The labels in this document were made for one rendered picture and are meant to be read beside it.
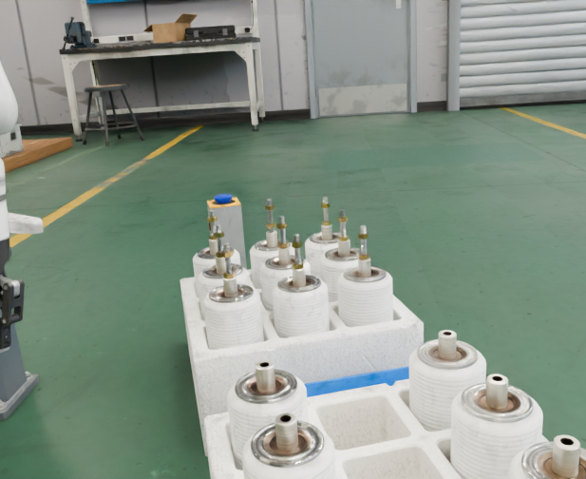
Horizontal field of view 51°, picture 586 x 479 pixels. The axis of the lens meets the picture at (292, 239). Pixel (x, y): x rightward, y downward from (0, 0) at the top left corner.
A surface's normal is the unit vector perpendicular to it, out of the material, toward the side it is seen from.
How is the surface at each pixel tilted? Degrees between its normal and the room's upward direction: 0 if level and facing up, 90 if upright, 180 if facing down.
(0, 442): 0
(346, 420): 90
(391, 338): 90
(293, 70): 90
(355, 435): 90
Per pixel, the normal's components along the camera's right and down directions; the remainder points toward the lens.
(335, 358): 0.22, 0.27
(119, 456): -0.07, -0.95
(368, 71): -0.05, 0.29
